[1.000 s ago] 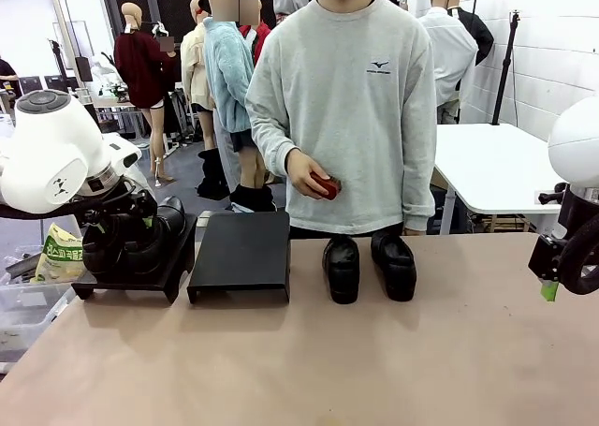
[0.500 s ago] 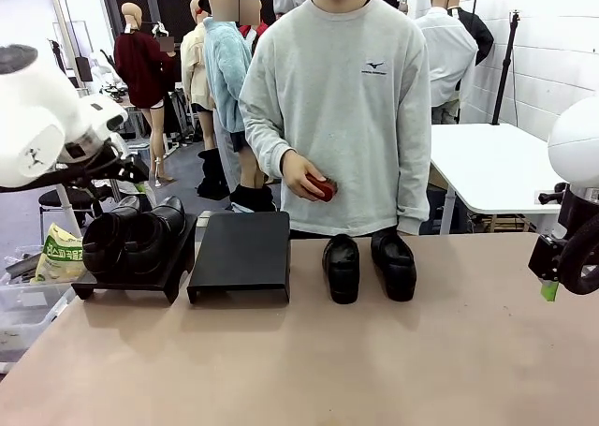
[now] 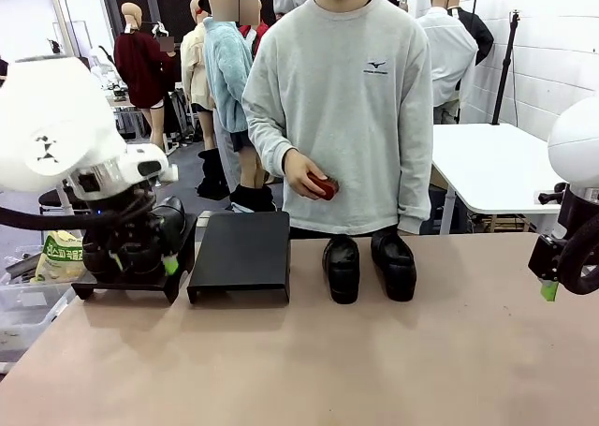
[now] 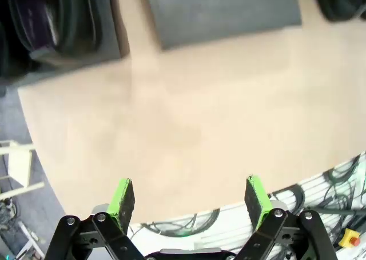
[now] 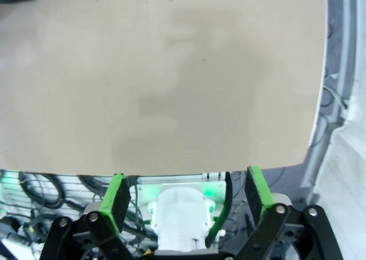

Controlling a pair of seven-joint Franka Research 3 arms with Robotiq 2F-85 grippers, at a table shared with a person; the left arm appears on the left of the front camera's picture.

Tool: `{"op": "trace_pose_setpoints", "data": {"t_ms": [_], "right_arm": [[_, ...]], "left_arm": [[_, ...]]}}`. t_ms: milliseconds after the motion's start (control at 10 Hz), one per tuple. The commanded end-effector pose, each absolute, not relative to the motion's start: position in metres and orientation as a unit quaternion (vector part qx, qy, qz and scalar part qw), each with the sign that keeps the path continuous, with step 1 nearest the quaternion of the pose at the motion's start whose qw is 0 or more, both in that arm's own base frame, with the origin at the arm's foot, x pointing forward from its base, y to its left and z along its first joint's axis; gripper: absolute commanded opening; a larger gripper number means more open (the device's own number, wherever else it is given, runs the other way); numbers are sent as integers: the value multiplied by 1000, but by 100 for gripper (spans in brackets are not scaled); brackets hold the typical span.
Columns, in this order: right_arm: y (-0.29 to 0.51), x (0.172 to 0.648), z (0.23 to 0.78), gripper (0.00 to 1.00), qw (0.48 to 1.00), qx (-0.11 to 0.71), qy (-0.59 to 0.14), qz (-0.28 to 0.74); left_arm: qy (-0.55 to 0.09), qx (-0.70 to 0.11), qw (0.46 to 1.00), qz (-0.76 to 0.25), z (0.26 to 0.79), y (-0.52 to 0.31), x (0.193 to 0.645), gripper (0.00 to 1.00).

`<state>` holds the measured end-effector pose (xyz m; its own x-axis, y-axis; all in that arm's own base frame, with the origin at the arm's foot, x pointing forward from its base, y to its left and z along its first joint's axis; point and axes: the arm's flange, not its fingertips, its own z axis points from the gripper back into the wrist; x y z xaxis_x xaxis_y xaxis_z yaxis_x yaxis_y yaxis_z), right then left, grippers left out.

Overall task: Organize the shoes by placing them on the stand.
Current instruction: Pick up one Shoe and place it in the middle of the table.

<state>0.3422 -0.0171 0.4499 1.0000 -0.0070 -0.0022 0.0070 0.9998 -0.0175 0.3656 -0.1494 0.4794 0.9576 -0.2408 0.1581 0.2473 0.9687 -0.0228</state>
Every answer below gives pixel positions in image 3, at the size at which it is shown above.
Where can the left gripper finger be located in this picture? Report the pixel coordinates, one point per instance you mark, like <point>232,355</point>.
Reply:
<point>170,264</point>
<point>114,258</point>

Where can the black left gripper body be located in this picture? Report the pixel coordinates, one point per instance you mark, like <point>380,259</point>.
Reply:
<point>135,220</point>

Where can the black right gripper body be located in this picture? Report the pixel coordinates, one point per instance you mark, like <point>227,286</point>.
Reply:
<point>545,257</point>

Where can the black leather loafer shoe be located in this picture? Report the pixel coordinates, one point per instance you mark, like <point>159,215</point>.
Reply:
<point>173,215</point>
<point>341,271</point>
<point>96,260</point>
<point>395,267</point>

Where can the small red handheld device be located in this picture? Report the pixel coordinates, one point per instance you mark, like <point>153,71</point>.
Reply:
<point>325,188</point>

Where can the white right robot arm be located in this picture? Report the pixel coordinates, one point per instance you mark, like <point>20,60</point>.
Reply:
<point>575,140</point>

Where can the person's left forearm grey sleeve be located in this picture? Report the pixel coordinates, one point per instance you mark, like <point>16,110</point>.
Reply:
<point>414,173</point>

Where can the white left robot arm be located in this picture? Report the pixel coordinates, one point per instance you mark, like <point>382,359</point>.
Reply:
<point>51,121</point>

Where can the person's right forearm grey sleeve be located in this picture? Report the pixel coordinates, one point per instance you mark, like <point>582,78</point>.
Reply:
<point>267,131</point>

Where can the black slanted shoe stand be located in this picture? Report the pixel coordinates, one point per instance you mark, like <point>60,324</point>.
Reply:
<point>131,289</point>
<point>243,253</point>

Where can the black light stand tripod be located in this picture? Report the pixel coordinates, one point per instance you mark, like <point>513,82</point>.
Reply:
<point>505,75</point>

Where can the person's right hand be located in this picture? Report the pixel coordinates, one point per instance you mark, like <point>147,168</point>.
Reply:
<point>297,173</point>

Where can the green yellow snack bag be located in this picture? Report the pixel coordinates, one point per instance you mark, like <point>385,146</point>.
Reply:
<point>61,257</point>

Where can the black boots on floor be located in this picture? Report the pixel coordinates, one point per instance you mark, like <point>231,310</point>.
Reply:
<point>210,173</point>

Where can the clear plastic storage bin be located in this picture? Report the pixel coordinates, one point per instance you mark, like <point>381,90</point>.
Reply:
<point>28,313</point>

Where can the white table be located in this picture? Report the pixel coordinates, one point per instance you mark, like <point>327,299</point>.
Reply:
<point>482,164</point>

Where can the mannequin in maroon sweater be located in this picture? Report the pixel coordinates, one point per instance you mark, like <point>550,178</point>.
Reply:
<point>140,70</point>

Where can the mannequin in cream jacket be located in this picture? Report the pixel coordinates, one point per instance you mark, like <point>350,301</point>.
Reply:
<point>194,70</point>

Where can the mannequin in light blue fleece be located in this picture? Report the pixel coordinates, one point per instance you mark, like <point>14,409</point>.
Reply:
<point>227,79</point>

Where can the mannequin in red garment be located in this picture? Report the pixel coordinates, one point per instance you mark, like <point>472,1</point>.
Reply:
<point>259,35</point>

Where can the mannequin in white shirt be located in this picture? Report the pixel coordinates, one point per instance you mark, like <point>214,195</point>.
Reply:
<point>449,56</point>

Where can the person in grey sweatshirt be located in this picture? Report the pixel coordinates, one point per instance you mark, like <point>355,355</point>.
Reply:
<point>341,117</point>

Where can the mannequin in black garment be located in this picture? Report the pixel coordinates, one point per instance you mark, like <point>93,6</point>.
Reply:
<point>477,33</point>

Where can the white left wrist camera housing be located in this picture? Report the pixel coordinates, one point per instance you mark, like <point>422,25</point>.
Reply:
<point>145,166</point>

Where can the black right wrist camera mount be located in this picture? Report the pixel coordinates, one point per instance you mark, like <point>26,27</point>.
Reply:
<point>550,195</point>

